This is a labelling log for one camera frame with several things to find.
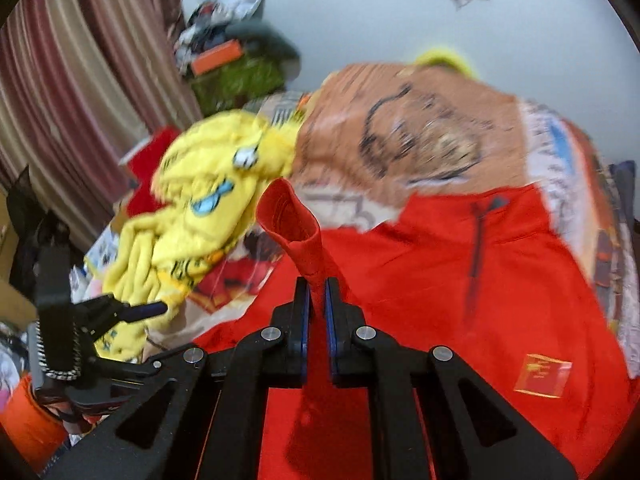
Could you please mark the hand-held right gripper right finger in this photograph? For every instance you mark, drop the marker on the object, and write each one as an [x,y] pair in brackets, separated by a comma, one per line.
[332,332]

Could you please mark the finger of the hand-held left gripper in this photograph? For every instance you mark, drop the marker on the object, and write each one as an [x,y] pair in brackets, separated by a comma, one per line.
[130,367]
[142,311]

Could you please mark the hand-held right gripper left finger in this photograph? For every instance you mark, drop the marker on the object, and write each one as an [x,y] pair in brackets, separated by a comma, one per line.
[302,327]

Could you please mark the red zip jacket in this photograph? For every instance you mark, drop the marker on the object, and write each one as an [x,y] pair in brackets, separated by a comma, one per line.
[425,285]

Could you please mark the person's left forearm orange sleeve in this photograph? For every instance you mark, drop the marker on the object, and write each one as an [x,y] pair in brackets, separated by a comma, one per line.
[27,425]

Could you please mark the pile of clothes and bags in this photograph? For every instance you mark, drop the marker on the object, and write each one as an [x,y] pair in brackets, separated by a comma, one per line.
[260,35]

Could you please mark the black bag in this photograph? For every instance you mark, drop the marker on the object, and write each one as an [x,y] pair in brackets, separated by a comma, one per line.
[27,220]

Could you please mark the red cloth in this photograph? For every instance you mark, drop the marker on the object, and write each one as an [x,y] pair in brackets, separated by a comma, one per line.
[150,160]

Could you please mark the yellow printed garment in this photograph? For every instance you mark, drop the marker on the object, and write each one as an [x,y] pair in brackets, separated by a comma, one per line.
[200,170]

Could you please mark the printed blanket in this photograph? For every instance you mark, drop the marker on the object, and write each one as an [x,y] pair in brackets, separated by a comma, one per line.
[345,125]

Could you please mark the striped curtain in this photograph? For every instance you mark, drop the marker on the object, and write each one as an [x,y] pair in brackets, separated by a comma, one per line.
[75,85]

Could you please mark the green cloth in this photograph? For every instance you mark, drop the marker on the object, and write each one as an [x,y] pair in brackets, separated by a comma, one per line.
[235,82]

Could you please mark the orange box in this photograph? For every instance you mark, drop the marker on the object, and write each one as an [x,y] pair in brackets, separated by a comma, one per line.
[217,57]

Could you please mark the yellow-green pillow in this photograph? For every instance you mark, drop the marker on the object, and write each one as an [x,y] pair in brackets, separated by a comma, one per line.
[445,59]

